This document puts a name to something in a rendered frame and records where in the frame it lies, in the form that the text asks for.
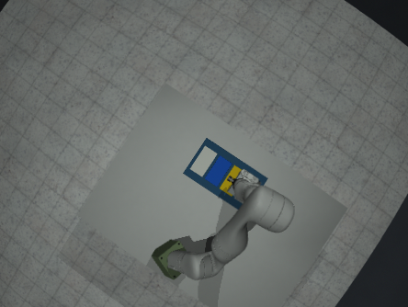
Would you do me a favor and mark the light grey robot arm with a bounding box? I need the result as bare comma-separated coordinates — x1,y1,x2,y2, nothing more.
167,169,295,280

